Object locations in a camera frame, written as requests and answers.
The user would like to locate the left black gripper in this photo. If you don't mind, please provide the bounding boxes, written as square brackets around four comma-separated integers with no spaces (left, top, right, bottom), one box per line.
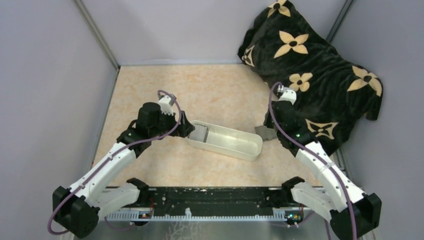
[149,107,195,139]

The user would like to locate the white plastic tray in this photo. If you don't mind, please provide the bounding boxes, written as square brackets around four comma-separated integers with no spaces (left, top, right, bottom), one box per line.
[187,120,263,162]

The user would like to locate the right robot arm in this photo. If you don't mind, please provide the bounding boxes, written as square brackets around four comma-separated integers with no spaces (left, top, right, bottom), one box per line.
[264,100,382,240]

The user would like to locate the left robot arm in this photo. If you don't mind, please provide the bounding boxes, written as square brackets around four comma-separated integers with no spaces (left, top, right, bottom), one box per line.
[47,102,195,238]

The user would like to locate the stack of white cards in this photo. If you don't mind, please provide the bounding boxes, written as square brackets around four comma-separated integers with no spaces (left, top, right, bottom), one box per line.
[189,124,209,143]

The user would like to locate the black floral blanket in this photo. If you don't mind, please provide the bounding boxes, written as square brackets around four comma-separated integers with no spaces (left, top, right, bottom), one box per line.
[237,0,383,155]

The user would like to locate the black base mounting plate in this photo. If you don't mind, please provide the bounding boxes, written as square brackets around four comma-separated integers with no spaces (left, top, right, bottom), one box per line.
[129,187,301,217]

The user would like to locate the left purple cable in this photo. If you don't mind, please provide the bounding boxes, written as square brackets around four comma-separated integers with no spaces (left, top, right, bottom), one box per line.
[47,89,184,236]

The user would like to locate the purple cable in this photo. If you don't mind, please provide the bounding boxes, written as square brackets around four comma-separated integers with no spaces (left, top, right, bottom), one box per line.
[47,89,184,236]
[268,82,359,240]

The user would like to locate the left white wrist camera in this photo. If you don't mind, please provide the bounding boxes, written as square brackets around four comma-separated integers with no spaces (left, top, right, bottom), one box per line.
[157,95,175,116]

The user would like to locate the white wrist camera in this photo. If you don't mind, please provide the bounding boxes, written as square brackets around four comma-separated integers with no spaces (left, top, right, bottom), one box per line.
[277,85,297,105]
[157,95,175,116]

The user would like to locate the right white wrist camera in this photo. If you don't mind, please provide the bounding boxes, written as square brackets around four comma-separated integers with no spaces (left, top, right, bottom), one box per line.
[277,85,297,105]

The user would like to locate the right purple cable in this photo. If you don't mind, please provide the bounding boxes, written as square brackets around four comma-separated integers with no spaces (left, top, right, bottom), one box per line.
[268,82,359,240]

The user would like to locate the aluminium frame rail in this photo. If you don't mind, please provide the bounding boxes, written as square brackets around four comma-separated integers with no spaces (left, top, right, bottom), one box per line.
[100,188,305,224]

